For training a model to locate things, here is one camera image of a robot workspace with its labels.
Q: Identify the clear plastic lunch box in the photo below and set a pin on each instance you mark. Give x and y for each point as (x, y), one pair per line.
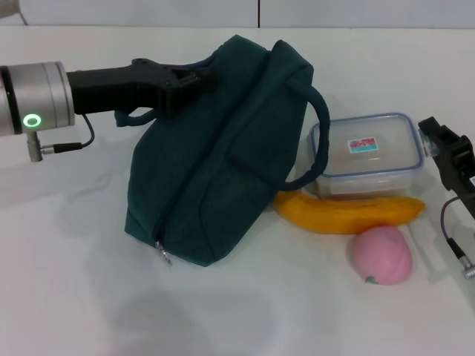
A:
(371, 163)

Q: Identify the pink toy peach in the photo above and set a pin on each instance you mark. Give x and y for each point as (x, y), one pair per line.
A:
(382, 256)

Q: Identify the dark teal fabric lunch bag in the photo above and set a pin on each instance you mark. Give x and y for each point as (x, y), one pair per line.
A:
(208, 167)

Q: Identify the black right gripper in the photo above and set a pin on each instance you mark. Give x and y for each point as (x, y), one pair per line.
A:
(467, 189)

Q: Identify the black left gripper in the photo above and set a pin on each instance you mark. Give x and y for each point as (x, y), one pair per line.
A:
(111, 89)

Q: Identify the yellow toy banana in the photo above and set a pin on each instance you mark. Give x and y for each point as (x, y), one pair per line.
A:
(334, 219)

